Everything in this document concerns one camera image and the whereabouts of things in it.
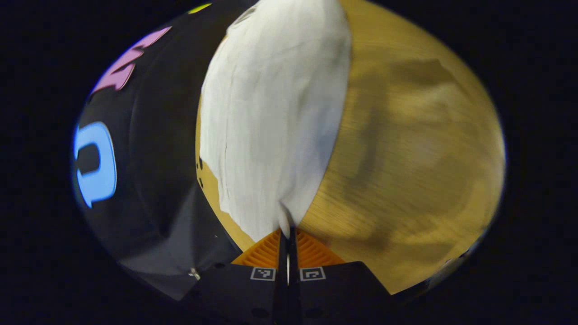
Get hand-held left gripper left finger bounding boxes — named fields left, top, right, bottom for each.
left=181, top=228, right=289, bottom=325

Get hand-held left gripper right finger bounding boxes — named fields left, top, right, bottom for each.
left=288, top=227, right=393, bottom=325

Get white jeans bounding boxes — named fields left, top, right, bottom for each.
left=199, top=0, right=353, bottom=244

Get black backdrop cloth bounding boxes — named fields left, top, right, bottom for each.
left=72, top=0, right=260, bottom=301

